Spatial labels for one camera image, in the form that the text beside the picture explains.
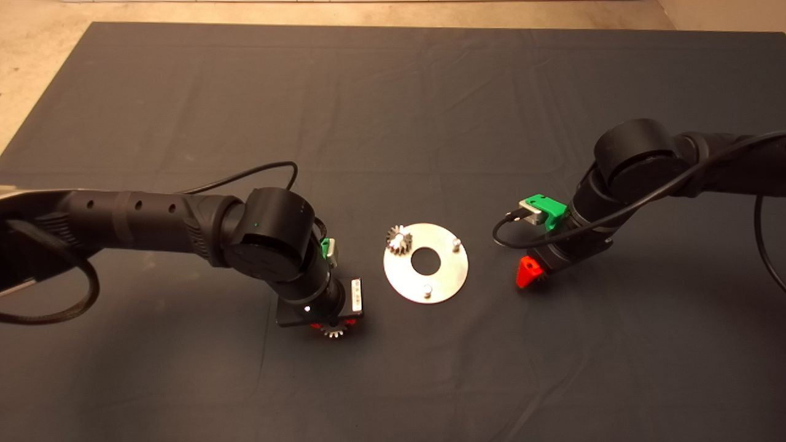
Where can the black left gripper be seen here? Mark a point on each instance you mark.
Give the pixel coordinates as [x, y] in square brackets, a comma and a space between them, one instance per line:
[319, 310]

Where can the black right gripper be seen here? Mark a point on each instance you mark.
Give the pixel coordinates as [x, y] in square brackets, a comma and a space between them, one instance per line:
[574, 252]

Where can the small steel planetary gear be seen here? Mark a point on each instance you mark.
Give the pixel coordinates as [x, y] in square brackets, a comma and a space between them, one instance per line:
[334, 333]
[396, 245]
[544, 276]

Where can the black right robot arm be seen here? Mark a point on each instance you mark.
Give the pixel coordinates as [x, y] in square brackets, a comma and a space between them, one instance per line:
[638, 156]

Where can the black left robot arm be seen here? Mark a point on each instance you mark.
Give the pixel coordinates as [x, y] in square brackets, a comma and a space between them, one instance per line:
[270, 233]

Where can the round metal carrier plate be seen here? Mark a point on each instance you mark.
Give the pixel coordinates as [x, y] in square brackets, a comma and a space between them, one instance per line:
[430, 282]

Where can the dark grey table cloth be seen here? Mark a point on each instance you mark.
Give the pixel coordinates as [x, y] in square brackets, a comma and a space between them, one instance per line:
[430, 92]

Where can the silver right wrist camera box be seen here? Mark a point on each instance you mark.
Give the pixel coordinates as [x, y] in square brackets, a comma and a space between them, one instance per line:
[531, 213]

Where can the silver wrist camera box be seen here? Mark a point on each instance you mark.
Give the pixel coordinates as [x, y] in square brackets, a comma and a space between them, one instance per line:
[333, 253]
[531, 213]

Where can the green right camera mount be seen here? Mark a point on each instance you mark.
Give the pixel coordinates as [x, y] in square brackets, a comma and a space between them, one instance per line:
[549, 210]

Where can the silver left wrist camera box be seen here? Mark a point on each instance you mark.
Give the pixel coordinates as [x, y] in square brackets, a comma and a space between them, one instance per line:
[333, 253]

